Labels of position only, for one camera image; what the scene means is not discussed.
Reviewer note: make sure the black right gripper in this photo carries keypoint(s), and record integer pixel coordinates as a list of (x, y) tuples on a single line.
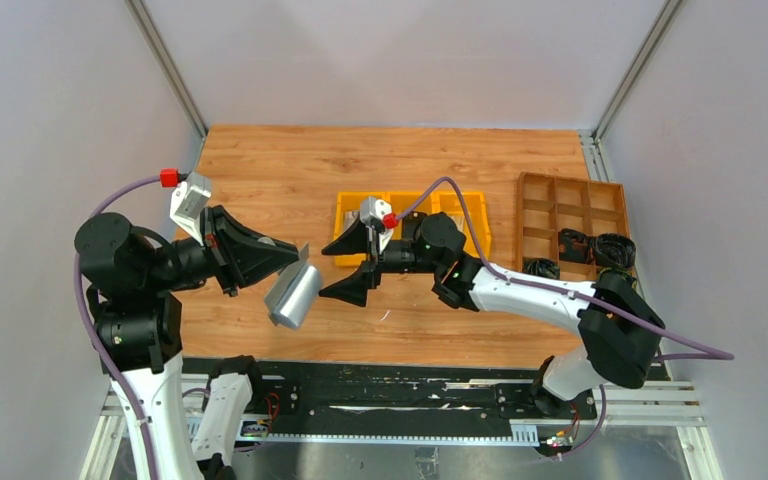
[(354, 289)]

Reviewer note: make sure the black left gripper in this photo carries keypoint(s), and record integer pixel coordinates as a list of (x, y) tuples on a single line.
[(237, 254)]

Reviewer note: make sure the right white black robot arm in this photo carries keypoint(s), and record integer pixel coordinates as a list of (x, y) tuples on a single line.
[(614, 323)]

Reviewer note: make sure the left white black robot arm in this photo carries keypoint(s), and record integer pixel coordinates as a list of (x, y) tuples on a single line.
[(128, 279)]

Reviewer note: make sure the yellow plastic bin row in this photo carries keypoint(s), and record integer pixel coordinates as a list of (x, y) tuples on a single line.
[(348, 206)]

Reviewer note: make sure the dark rolled tie front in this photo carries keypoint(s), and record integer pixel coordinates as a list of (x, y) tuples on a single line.
[(541, 267)]

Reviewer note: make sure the wooden compartment tray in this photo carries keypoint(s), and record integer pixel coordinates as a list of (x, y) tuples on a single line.
[(546, 204)]

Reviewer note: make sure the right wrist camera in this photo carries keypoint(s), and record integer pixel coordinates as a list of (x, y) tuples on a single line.
[(378, 214)]

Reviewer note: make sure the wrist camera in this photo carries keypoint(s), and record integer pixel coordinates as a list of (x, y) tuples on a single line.
[(187, 203), (378, 214)]

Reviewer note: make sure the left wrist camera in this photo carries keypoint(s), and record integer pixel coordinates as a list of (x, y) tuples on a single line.
[(187, 203)]

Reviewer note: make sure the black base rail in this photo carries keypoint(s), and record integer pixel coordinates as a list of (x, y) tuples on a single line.
[(401, 401)]

